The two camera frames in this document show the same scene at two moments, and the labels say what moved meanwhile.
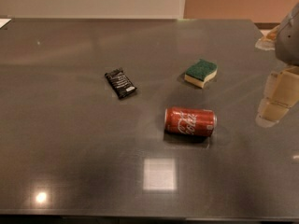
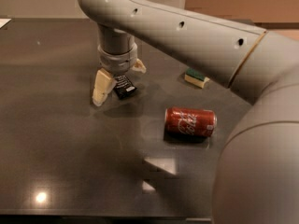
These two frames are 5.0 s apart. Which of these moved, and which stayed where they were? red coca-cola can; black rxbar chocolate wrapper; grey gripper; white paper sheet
Moved: grey gripper
Stayed: black rxbar chocolate wrapper; red coca-cola can; white paper sheet
